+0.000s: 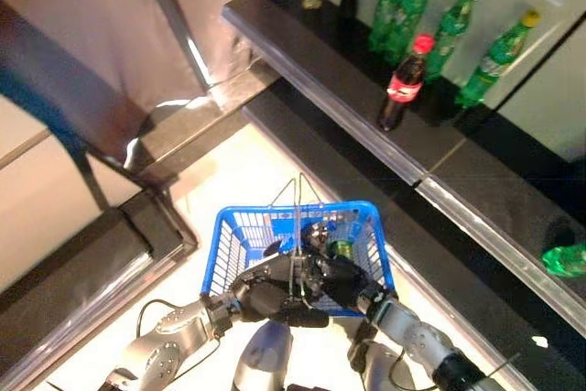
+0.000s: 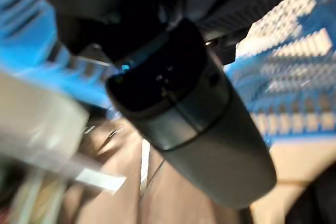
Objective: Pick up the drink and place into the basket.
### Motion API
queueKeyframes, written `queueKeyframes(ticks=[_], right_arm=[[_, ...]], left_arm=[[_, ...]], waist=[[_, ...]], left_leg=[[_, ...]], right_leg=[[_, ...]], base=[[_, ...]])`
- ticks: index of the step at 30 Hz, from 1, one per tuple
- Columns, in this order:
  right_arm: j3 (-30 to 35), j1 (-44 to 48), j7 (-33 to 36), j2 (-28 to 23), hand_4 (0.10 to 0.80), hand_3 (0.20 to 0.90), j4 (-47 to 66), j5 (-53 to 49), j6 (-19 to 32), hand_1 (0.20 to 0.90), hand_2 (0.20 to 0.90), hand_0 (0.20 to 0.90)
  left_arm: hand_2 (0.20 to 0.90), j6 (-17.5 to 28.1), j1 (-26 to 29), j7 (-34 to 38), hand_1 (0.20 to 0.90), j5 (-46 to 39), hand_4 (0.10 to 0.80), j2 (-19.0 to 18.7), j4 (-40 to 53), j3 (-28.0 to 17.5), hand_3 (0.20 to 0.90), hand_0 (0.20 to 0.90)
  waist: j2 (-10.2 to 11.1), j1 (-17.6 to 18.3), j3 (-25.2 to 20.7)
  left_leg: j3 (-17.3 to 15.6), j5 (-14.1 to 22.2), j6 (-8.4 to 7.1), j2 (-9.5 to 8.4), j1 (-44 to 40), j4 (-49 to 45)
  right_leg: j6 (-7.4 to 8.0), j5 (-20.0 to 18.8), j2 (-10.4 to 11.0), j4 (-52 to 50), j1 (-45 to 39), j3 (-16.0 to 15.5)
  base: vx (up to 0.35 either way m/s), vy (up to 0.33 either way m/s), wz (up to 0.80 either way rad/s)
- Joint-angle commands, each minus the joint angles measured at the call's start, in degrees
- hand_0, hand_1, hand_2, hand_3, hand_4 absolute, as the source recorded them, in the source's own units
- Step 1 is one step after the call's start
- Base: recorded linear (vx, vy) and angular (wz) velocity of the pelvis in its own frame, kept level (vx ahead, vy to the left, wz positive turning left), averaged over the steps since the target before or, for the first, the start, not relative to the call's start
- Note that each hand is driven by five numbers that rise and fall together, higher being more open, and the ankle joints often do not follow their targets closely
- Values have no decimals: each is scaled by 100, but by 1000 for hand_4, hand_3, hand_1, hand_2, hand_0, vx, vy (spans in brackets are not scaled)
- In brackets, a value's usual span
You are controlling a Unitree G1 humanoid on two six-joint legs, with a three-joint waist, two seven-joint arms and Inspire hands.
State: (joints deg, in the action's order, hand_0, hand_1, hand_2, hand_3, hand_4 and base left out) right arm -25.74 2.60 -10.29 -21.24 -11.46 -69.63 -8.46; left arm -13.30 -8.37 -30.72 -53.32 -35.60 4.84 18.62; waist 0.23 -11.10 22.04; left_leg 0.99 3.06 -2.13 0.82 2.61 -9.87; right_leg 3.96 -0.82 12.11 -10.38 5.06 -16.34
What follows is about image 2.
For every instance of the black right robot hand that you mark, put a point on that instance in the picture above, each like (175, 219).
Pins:
(204, 142)

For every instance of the blue plastic shopping basket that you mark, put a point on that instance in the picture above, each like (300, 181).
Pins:
(26, 51)

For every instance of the white blurred box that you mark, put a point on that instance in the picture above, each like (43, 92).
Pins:
(39, 119)

